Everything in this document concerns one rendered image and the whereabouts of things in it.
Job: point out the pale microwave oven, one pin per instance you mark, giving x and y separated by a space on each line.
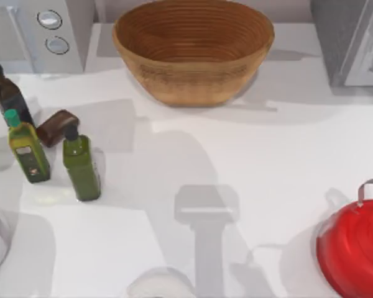
49 31

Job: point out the white round object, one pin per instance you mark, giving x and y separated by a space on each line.
157 287

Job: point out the yellow-green bottle with green cap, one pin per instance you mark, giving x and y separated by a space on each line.
29 152

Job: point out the red kettle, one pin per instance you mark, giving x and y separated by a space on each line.
357 245

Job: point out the dark brown bottle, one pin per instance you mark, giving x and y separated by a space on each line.
9 96

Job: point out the round microwave knob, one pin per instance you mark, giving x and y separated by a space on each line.
57 45
49 19

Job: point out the green bottle with black cap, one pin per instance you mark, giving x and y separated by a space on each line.
81 167

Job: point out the wooden woven basket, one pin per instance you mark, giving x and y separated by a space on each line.
191 59

